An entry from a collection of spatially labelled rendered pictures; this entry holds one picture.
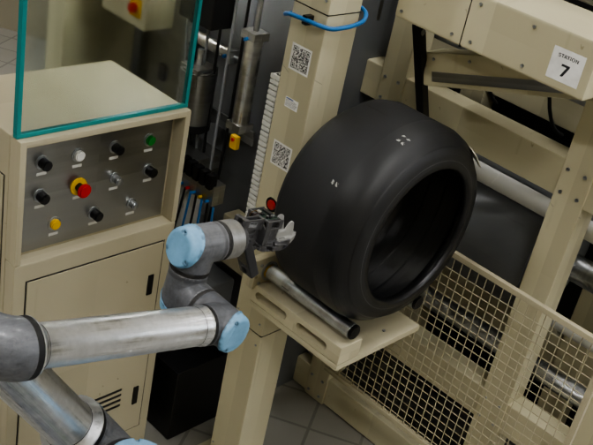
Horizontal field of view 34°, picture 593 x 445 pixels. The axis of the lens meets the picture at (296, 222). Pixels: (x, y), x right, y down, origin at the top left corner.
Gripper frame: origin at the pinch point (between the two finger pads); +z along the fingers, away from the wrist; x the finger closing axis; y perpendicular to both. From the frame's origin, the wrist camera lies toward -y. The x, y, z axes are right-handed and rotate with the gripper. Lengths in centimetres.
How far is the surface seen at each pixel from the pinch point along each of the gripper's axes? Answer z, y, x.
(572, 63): 47, 57, -30
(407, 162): 22.5, 23.1, -10.7
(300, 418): 89, -110, 36
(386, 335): 48, -35, -8
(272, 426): 77, -112, 39
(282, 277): 26.0, -26.5, 17.5
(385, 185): 16.4, 17.3, -10.7
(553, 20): 48, 64, -20
